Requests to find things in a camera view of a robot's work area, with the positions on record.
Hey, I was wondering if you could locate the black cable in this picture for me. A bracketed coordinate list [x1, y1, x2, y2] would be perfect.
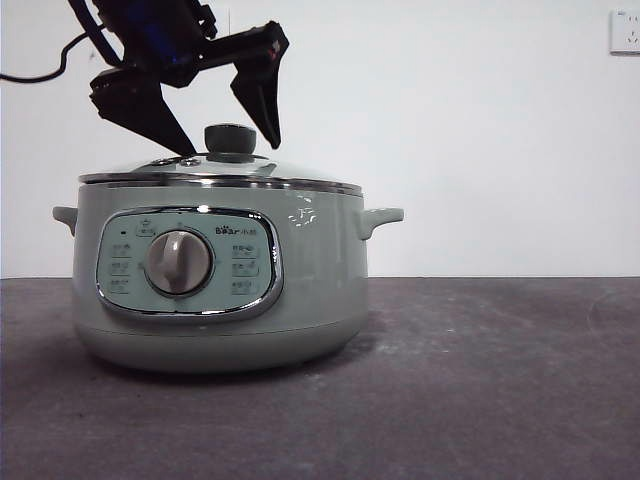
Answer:
[0, 0, 124, 84]

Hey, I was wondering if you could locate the glass lid with green knob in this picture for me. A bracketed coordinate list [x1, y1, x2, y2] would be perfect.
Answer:
[77, 123, 363, 195]

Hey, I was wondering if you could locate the pale green electric cooking pot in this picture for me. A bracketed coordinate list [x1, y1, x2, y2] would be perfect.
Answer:
[51, 184, 406, 376]

